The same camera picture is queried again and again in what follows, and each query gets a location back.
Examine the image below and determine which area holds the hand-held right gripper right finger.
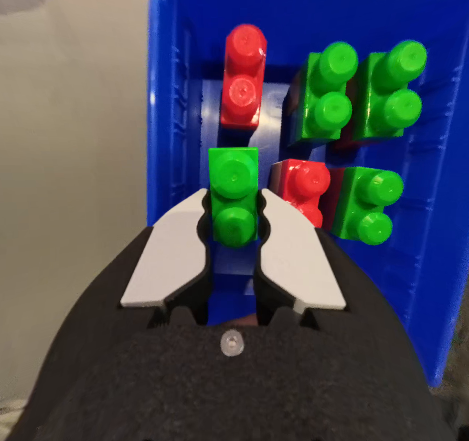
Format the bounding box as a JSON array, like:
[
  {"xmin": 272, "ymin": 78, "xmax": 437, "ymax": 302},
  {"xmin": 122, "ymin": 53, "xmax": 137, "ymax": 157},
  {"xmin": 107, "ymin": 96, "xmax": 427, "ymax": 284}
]
[{"xmin": 254, "ymin": 189, "xmax": 348, "ymax": 326}]

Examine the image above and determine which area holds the red two-stud toy block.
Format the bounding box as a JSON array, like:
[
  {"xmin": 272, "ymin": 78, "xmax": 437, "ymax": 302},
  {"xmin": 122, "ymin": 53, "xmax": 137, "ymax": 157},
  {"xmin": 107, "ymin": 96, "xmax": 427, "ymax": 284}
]
[
  {"xmin": 271, "ymin": 158, "xmax": 331, "ymax": 229},
  {"xmin": 219, "ymin": 23, "xmax": 267, "ymax": 130}
]

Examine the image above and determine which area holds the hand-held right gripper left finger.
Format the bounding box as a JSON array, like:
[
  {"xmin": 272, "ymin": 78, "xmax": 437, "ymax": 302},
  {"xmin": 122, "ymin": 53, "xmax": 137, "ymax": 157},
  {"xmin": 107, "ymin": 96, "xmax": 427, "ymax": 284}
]
[{"xmin": 119, "ymin": 188, "xmax": 214, "ymax": 326}]

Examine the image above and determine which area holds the green two-stud toy block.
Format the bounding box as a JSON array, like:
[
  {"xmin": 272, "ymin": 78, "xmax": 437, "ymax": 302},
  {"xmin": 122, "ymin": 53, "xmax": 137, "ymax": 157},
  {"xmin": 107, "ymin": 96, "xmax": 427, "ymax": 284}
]
[
  {"xmin": 351, "ymin": 40, "xmax": 428, "ymax": 142},
  {"xmin": 287, "ymin": 41, "xmax": 359, "ymax": 145},
  {"xmin": 208, "ymin": 147, "xmax": 260, "ymax": 248},
  {"xmin": 331, "ymin": 166, "xmax": 405, "ymax": 246}
]

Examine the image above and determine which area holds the blue plastic bin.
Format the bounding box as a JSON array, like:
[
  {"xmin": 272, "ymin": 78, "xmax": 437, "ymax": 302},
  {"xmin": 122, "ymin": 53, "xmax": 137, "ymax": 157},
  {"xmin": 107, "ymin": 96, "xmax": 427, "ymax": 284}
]
[{"xmin": 147, "ymin": 0, "xmax": 469, "ymax": 387}]

